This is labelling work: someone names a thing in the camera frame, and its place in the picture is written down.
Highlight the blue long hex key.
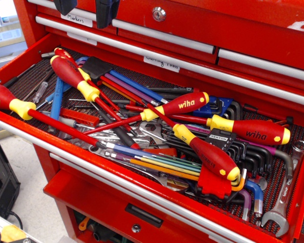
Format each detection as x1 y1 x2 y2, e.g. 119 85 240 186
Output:
109 70 168 104

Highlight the red yellow screwdriver far left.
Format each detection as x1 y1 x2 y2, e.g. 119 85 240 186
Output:
0 85 106 149

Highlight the orange long hex key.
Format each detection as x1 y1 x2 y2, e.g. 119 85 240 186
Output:
129 159 246 191

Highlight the black Tekton hex key set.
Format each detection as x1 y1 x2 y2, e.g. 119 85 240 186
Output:
162 128 273 177

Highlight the blue hex key holder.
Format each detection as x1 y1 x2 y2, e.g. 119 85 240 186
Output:
192 96 233 118

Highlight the red yellow screwdriver back left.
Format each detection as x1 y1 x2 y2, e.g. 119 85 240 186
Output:
54 48 122 121

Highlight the black box on floor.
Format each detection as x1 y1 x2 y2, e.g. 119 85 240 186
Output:
0 145 20 219

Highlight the red yellow screwdriver front centre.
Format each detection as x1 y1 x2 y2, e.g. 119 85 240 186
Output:
100 75 241 182

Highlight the silver open end wrench centre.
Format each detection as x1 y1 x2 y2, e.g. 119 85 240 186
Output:
139 121 168 148

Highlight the open red tool drawer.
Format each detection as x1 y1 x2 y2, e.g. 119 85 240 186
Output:
0 27 304 242

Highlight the white Cutting Tools label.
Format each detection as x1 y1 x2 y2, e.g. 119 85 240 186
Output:
143 56 180 73

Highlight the red yellow screwdriver upper left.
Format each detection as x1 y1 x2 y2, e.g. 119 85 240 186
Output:
50 55 141 150

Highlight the black hex key holder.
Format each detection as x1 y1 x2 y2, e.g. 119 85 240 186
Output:
82 57 113 84

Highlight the red bit holder strip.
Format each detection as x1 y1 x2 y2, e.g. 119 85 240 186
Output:
60 108 100 127

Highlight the white Markers label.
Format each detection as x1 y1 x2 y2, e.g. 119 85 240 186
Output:
61 13 93 27

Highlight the small clear handle screwdriver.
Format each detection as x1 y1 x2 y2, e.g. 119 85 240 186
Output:
32 82 48 104

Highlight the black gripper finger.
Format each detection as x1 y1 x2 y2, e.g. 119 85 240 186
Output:
95 0 120 29
53 0 78 16

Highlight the purple long hex key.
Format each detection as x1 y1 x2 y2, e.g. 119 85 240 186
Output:
105 73 160 106

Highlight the round silver drawer lock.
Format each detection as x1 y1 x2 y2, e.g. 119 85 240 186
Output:
152 7 166 22

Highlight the red hex key holder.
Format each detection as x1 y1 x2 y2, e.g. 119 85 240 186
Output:
195 165 232 199

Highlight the red yellow wiha screwdriver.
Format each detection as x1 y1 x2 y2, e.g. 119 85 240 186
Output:
125 104 291 146
84 92 210 135

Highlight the red yellow wiha screwdriver right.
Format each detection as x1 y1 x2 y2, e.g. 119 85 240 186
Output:
125 104 291 146

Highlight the blue plastic tool handle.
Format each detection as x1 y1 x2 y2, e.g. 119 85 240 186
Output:
50 77 64 120

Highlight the silver combination wrench right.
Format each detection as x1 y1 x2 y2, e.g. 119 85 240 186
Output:
261 140 304 238

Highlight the red tool chest cabinet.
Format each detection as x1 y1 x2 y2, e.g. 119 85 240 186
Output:
13 0 304 243

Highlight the red yellow wiha screwdriver centre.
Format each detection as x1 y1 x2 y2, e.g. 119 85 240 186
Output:
84 92 210 135

